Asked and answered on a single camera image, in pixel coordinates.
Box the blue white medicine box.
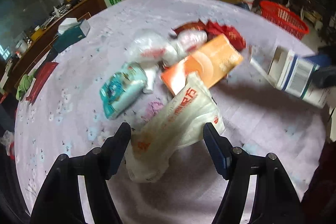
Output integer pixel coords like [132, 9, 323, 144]
[249, 46, 330, 109]

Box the orange medicine box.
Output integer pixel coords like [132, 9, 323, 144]
[161, 35, 243, 96]

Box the red wrapper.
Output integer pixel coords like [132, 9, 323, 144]
[173, 19, 246, 52]

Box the white plastic shopping bag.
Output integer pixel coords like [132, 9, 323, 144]
[125, 72, 225, 183]

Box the teal tissue pack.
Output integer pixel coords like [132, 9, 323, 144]
[100, 63, 147, 119]

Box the clear plastic bag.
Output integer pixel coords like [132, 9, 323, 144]
[125, 29, 207, 67]

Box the red plastic mesh basket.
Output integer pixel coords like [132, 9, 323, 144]
[260, 0, 309, 40]

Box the plastic bag on sofa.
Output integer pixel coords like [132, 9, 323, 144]
[0, 130, 15, 160]

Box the green cloth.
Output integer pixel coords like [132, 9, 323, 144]
[15, 69, 37, 101]

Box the red flat pouch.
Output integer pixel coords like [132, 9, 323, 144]
[26, 61, 59, 104]

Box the dark green tissue box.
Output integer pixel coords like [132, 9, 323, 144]
[53, 19, 91, 53]

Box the wooden counter with clutter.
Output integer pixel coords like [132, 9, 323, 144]
[3, 0, 107, 93]

